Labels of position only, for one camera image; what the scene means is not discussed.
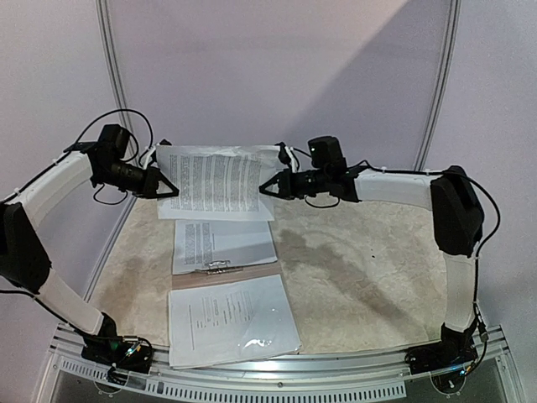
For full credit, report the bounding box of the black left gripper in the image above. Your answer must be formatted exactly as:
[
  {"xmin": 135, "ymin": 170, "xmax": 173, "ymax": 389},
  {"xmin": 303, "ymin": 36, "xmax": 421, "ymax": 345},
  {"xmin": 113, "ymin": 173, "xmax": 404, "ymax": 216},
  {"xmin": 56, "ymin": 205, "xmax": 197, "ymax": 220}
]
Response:
[{"xmin": 96, "ymin": 160, "xmax": 179, "ymax": 199}]

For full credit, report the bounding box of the white paper stack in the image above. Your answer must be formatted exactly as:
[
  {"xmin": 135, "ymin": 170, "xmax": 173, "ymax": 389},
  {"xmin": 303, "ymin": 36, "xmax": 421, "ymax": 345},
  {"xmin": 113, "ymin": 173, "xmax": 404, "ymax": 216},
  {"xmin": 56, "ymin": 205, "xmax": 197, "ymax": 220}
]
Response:
[{"xmin": 156, "ymin": 145, "xmax": 280, "ymax": 222}]

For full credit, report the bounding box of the angled printed white sheet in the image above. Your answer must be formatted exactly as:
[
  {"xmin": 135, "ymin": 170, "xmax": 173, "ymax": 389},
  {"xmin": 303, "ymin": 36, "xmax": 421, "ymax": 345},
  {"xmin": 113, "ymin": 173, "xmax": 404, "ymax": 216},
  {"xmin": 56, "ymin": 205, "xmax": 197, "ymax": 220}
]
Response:
[{"xmin": 172, "ymin": 220, "xmax": 278, "ymax": 275}]

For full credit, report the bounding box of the pink paper folder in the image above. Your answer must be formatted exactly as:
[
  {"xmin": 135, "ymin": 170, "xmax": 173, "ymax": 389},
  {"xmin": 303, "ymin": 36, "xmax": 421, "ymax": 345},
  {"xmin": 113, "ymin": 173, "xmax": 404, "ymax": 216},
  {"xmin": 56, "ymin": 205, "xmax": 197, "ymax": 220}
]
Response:
[{"xmin": 171, "ymin": 262, "xmax": 282, "ymax": 290}]

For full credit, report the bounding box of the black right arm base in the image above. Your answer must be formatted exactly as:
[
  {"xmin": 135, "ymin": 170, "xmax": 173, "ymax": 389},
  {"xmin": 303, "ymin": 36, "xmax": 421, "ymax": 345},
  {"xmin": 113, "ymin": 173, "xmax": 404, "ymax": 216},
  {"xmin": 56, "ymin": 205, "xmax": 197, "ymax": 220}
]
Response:
[{"xmin": 404, "ymin": 324, "xmax": 488, "ymax": 375}]

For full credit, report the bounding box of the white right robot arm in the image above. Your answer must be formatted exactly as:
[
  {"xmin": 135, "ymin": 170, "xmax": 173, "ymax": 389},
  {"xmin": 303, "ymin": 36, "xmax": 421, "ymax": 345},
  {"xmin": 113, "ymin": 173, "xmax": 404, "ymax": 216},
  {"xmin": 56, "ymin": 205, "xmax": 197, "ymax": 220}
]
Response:
[{"xmin": 260, "ymin": 137, "xmax": 484, "ymax": 366}]

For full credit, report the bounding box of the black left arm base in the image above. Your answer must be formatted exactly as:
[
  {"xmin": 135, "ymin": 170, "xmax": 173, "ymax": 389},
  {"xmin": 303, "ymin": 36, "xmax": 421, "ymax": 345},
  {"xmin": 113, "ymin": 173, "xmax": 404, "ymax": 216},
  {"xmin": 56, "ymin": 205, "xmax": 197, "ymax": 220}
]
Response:
[{"xmin": 77, "ymin": 331, "xmax": 154, "ymax": 374}]

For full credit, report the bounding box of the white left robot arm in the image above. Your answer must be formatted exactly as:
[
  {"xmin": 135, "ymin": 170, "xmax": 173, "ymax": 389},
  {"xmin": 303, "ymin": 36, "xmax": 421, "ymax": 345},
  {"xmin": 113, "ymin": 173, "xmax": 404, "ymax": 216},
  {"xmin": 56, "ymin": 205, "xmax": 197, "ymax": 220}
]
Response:
[{"xmin": 1, "ymin": 124, "xmax": 180, "ymax": 364}]

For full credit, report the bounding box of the metal folder clip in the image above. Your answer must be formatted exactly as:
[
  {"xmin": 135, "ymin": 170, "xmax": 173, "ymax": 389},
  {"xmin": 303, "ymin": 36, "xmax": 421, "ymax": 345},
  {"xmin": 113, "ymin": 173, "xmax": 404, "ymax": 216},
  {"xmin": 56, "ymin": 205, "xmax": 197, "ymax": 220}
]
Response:
[{"xmin": 194, "ymin": 259, "xmax": 243, "ymax": 275}]

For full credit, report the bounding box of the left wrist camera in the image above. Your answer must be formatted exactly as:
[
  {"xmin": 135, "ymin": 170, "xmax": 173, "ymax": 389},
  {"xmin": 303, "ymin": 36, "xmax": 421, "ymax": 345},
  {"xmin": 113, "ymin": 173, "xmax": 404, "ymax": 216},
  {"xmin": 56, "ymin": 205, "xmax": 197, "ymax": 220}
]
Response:
[{"xmin": 138, "ymin": 139, "xmax": 172, "ymax": 169}]

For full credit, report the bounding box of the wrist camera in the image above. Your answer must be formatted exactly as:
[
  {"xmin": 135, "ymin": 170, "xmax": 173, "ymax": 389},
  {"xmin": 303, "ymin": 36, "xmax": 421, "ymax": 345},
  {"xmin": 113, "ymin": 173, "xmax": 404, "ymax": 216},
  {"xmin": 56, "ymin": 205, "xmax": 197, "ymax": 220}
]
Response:
[
  {"xmin": 138, "ymin": 139, "xmax": 172, "ymax": 169},
  {"xmin": 276, "ymin": 142, "xmax": 300, "ymax": 173}
]

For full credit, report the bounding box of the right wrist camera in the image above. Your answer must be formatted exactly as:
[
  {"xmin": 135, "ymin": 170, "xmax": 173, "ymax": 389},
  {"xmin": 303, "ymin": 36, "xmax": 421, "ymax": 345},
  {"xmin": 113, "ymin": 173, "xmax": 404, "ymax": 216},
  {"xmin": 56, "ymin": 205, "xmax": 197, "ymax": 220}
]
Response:
[{"xmin": 276, "ymin": 142, "xmax": 300, "ymax": 173}]

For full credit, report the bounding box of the aluminium frame right post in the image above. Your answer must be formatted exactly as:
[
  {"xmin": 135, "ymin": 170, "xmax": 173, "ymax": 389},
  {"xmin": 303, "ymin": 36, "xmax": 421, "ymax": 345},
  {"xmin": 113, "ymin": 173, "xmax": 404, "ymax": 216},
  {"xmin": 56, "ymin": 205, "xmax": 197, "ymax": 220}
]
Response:
[{"xmin": 414, "ymin": 0, "xmax": 461, "ymax": 170}]

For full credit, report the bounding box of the aluminium frame post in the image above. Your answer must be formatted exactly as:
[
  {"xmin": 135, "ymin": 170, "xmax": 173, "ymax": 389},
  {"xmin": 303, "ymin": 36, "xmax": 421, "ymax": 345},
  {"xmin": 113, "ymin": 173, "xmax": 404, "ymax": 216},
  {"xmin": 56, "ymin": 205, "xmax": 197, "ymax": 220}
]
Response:
[
  {"xmin": 95, "ymin": 0, "xmax": 133, "ymax": 132},
  {"xmin": 414, "ymin": 0, "xmax": 461, "ymax": 170}
]

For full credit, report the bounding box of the aluminium frame left post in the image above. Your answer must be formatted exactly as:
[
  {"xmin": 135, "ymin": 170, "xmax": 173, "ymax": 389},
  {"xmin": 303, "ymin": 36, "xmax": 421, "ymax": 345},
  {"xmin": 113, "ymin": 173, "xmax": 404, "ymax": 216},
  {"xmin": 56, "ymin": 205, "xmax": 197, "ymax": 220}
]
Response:
[{"xmin": 95, "ymin": 0, "xmax": 133, "ymax": 132}]

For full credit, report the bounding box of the aluminium front rail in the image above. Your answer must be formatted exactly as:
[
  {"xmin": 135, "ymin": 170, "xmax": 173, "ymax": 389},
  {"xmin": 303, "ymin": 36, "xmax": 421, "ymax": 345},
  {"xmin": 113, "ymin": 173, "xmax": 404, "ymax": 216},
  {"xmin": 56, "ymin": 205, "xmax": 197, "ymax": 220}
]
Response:
[{"xmin": 36, "ymin": 326, "xmax": 525, "ymax": 402}]

